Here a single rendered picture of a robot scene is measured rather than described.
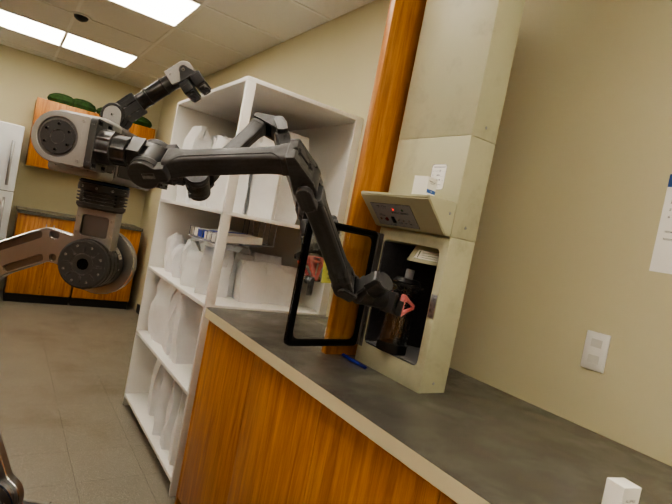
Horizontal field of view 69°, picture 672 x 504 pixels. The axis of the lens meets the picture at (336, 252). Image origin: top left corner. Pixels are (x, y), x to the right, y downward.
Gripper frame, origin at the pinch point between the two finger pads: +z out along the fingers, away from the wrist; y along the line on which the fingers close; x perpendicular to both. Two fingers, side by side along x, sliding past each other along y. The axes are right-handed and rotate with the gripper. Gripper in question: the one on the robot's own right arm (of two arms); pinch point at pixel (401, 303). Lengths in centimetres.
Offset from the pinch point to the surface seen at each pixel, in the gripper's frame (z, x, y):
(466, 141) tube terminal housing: -7, -51, -14
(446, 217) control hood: -8.4, -28.3, -15.6
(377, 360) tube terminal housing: -0.1, 20.3, 3.7
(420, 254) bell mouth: -1.2, -16.7, -3.3
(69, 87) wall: -38, -112, 544
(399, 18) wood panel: -14, -93, 22
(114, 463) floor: -26, 122, 136
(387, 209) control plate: -11.6, -27.7, 5.7
